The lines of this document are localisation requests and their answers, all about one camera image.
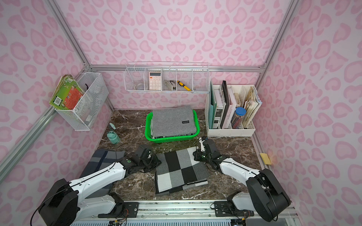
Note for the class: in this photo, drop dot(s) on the pink white calculator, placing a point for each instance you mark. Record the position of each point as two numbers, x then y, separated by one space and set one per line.
155 81

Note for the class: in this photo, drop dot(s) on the plain grey scarf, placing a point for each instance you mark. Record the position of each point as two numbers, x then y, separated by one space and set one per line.
173 122

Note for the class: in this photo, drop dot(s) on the green plastic basket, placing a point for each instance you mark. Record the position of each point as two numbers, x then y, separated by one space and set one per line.
169 139

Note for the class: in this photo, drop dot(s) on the black binder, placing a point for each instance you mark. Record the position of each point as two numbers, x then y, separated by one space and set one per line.
225 102

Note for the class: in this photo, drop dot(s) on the blue lid pencil jar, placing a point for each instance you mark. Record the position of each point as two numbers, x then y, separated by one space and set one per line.
237 118

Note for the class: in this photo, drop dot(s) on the small mint cap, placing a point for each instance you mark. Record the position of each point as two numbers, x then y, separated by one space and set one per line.
112 126

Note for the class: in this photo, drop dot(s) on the yellow black utility knife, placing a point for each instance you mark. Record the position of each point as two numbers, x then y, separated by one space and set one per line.
184 86

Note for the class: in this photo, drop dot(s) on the navy grey plaid scarf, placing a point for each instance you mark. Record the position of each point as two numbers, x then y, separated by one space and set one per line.
101 159

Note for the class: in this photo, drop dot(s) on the round tape dispenser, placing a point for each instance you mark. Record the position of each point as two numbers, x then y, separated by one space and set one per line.
140 86

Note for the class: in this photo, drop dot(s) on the white wire wall basket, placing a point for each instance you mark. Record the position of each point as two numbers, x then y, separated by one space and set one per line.
83 116

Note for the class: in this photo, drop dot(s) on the green folder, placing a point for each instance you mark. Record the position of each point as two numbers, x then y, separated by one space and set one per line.
211 106

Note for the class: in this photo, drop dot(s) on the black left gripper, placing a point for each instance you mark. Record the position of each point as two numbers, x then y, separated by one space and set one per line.
152 163

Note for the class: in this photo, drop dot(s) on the pink book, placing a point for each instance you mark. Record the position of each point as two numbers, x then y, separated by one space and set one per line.
231 109

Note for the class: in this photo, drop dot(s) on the green red booklet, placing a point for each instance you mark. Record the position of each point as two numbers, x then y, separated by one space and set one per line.
67 94

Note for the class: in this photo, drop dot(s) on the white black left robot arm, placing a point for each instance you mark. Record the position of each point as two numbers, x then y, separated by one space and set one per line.
67 202

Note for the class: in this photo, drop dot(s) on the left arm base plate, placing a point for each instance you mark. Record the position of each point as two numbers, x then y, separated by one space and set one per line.
130 209

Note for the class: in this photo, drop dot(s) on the beige paper stack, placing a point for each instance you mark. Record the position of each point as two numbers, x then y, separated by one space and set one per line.
248 99

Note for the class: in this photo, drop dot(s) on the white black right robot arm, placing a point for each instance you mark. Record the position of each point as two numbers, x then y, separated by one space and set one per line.
266 195

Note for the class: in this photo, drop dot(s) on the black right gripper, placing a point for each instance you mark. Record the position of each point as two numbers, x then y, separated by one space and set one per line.
202 155

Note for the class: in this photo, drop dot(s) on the grey stapler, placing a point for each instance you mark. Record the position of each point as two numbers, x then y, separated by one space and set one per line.
171 85

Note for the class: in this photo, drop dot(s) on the black white checkered scarf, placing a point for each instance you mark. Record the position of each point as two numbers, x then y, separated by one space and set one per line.
179 171

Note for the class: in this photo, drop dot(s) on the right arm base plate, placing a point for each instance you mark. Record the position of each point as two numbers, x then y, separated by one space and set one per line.
227 209

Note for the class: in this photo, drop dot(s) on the white desktop file organizer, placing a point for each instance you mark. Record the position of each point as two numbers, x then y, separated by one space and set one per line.
248 132

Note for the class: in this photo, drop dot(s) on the clear wall shelf organizer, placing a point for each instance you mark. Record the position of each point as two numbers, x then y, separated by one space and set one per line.
196 77

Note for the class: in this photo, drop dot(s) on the yellow sticky note pad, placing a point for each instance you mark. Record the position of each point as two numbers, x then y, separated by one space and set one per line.
265 158

